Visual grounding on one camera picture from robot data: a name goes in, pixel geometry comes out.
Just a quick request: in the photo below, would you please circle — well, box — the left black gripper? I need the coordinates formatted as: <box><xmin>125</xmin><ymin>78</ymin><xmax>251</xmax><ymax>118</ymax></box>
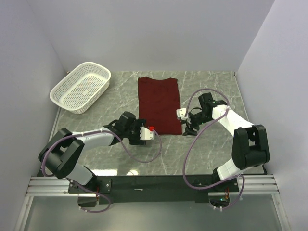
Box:
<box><xmin>124</xmin><ymin>119</ymin><xmax>146</xmax><ymax>144</ymax></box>

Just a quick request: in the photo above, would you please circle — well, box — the dark red t shirt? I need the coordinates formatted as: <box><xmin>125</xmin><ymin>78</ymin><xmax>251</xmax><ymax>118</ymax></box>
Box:
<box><xmin>138</xmin><ymin>77</ymin><xmax>182</xmax><ymax>135</ymax></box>

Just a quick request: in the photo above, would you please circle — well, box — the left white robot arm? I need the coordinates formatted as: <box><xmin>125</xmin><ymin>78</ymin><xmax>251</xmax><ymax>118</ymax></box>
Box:
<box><xmin>38</xmin><ymin>111</ymin><xmax>155</xmax><ymax>193</ymax></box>

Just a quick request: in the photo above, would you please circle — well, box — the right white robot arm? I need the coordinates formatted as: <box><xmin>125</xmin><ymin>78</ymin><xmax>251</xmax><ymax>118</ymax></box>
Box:
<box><xmin>176</xmin><ymin>89</ymin><xmax>270</xmax><ymax>192</ymax></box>

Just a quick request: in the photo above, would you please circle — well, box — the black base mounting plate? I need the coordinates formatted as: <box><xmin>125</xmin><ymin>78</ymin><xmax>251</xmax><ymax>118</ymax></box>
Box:
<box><xmin>67</xmin><ymin>175</ymin><xmax>240</xmax><ymax>208</ymax></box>

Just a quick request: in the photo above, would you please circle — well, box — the white perforated plastic basket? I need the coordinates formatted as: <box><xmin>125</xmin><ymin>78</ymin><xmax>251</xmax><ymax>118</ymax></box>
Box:
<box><xmin>50</xmin><ymin>62</ymin><xmax>111</xmax><ymax>114</ymax></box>

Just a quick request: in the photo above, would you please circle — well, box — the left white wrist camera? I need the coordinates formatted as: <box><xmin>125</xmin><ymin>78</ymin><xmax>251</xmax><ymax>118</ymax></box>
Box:
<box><xmin>140</xmin><ymin>127</ymin><xmax>155</xmax><ymax>141</ymax></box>

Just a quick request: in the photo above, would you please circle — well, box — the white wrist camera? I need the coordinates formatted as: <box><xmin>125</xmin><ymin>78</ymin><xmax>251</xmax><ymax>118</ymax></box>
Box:
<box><xmin>176</xmin><ymin>108</ymin><xmax>189</xmax><ymax>120</ymax></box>
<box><xmin>140</xmin><ymin>127</ymin><xmax>155</xmax><ymax>141</ymax></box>

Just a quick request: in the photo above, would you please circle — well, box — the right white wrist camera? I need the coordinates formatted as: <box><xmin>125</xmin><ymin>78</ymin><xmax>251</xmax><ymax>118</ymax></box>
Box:
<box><xmin>176</xmin><ymin>108</ymin><xmax>189</xmax><ymax>120</ymax></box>

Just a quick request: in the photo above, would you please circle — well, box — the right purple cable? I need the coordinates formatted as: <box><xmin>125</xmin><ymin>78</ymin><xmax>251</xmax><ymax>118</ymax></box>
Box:
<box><xmin>182</xmin><ymin>89</ymin><xmax>246</xmax><ymax>210</ymax></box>

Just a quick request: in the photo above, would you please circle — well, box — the aluminium extrusion rail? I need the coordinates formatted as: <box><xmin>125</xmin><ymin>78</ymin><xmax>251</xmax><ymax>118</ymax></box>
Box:
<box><xmin>26</xmin><ymin>175</ymin><xmax>280</xmax><ymax>196</ymax></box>

